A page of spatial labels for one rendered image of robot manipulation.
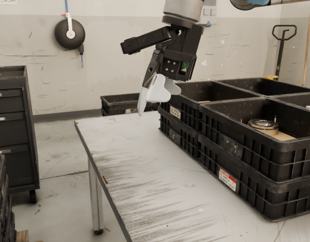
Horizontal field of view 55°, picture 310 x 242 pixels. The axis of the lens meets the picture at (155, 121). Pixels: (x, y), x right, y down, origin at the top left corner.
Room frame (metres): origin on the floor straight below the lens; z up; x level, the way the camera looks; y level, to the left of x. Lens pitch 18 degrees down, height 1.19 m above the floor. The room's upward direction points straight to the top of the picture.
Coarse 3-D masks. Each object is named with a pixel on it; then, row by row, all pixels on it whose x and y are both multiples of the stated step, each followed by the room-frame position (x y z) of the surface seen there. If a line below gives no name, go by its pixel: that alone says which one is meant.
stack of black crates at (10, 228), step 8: (0, 160) 1.27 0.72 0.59; (0, 168) 1.19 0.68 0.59; (0, 176) 1.12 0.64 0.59; (0, 184) 1.08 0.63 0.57; (0, 192) 1.09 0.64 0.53; (8, 192) 1.30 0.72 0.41; (0, 200) 1.07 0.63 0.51; (8, 200) 1.26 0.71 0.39; (0, 208) 1.04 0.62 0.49; (8, 208) 1.20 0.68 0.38; (0, 216) 0.99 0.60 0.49; (8, 216) 1.15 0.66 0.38; (8, 224) 1.10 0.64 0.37; (8, 232) 1.06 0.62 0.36; (16, 232) 1.32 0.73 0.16; (8, 240) 1.07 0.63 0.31
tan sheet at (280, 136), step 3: (279, 132) 1.00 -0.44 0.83; (276, 135) 0.97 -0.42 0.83; (279, 135) 0.97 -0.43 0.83; (282, 135) 0.97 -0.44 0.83; (285, 135) 0.97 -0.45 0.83; (288, 135) 0.97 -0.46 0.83; (276, 138) 0.94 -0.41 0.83; (279, 138) 0.94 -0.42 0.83; (282, 138) 0.94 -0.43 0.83; (285, 138) 0.94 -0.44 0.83; (288, 138) 0.94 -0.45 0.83; (291, 138) 0.94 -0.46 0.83; (294, 138) 0.94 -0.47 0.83
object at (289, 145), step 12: (204, 108) 0.97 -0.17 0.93; (300, 108) 0.96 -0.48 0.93; (216, 120) 0.90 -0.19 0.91; (228, 120) 0.84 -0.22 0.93; (240, 132) 0.78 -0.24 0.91; (252, 132) 0.74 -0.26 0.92; (264, 144) 0.69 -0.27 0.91; (276, 144) 0.65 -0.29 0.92; (288, 144) 0.65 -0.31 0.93; (300, 144) 0.66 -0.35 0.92
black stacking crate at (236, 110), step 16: (224, 112) 1.04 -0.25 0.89; (240, 112) 1.06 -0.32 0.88; (256, 112) 1.09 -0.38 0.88; (272, 112) 1.07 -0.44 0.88; (288, 112) 0.99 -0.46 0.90; (304, 112) 0.93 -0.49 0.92; (208, 128) 0.96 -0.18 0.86; (224, 128) 0.88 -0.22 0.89; (288, 128) 0.98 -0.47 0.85; (304, 128) 0.92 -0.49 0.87; (224, 144) 0.86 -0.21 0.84; (240, 144) 0.79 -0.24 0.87; (256, 144) 0.73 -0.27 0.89; (240, 160) 0.77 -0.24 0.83; (256, 160) 0.73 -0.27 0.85; (272, 160) 0.68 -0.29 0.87; (288, 160) 0.67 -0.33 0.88; (304, 160) 0.68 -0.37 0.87; (272, 176) 0.67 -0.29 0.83; (288, 176) 0.67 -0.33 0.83; (304, 176) 0.68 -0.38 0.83
